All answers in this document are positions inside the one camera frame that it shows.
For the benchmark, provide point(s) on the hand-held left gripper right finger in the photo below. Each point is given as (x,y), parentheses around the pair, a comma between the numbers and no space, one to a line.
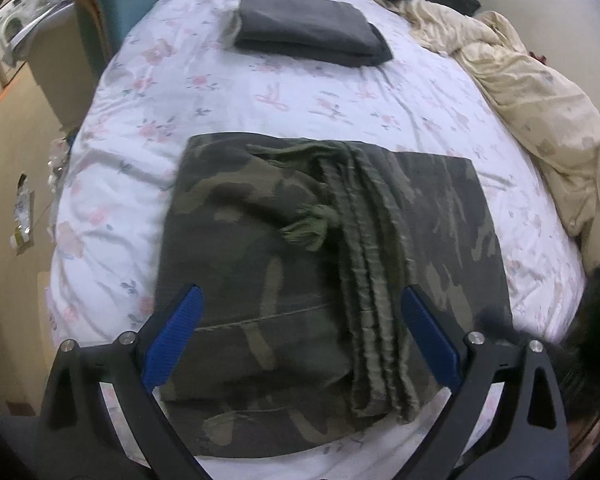
(430,335)

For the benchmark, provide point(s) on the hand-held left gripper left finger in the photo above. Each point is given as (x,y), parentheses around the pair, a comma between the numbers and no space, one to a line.
(177,330)

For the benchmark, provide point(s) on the camouflage pants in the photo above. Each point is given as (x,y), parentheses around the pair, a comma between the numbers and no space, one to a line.
(260,240)

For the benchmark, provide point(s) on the folded dark pants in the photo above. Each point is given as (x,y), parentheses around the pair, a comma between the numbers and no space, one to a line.
(377,50)

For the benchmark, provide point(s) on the folded grey pants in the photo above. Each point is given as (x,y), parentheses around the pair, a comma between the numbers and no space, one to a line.
(300,20)

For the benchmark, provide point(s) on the snack packet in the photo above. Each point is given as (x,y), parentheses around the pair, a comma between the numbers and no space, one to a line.
(22,210)

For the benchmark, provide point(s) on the floral white bed sheet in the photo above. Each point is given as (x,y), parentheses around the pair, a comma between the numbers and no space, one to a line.
(180,90)

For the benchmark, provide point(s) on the cream printed duvet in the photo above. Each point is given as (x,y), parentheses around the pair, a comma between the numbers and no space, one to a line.
(520,75)

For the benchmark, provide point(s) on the grey storage box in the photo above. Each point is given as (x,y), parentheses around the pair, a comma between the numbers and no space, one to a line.
(60,75)

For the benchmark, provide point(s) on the teal bed board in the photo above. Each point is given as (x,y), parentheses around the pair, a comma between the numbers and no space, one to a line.
(115,5)

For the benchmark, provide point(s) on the white washing machine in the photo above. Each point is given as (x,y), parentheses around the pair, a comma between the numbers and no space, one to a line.
(10,25)

